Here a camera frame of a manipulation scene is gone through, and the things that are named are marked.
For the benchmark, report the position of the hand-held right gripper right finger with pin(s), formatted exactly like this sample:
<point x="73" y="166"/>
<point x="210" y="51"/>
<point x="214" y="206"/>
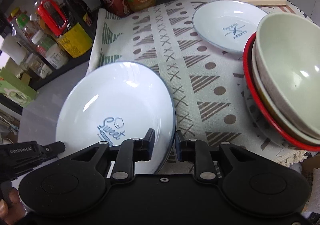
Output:
<point x="180" y="147"/>

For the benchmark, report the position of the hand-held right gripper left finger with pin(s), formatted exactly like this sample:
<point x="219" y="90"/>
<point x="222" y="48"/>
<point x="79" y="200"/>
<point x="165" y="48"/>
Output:
<point x="147" y="146"/>

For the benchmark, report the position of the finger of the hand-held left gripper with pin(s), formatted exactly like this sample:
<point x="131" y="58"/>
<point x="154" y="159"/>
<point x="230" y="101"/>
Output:
<point x="53" y="148"/>

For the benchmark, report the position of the white plate chef hat print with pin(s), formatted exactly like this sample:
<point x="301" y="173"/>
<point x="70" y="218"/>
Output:
<point x="112" y="100"/>

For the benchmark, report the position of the red and black bowl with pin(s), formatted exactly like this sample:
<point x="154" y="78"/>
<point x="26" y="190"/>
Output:
<point x="246" y="70"/>

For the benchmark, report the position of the pale green bowl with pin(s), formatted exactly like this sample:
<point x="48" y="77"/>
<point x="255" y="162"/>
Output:
<point x="255" y="70"/>
<point x="287" y="65"/>

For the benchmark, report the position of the white plate crossed print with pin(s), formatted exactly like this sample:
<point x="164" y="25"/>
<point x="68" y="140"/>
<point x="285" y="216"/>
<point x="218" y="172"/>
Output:
<point x="225" y="25"/>

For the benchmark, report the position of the person's left hand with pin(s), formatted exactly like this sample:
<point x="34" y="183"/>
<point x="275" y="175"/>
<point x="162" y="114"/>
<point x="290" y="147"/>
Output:
<point x="11" y="202"/>

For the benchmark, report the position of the green cardboard box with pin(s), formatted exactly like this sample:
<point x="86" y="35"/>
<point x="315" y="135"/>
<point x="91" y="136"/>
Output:
<point x="15" y="87"/>

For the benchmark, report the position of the patterned fringed table cloth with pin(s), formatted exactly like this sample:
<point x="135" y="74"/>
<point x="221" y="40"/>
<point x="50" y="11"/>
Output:
<point x="200" y="77"/>

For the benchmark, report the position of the white jar green label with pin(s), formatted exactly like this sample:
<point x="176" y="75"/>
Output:
<point x="51" y="51"/>

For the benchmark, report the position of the white plastic bottle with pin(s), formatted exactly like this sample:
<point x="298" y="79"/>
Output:
<point x="12" y="49"/>

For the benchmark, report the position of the brown cardboard box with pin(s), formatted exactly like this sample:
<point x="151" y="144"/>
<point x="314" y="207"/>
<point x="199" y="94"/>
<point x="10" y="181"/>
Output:
<point x="311" y="166"/>

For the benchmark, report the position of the red drink can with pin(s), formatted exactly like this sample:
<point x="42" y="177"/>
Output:
<point x="116" y="2"/>

